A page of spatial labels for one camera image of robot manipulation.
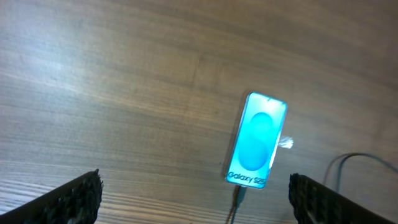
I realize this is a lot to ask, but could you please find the black USB charging cable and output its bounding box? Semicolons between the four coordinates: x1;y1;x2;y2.
225;152;398;224

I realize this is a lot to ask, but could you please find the teal screen smartphone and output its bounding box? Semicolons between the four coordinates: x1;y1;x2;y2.
225;92;288;189

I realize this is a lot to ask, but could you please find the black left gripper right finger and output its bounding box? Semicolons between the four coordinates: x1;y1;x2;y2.
289;173;394;224

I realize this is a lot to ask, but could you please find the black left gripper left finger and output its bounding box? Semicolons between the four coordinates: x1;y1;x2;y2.
1;169;103;224

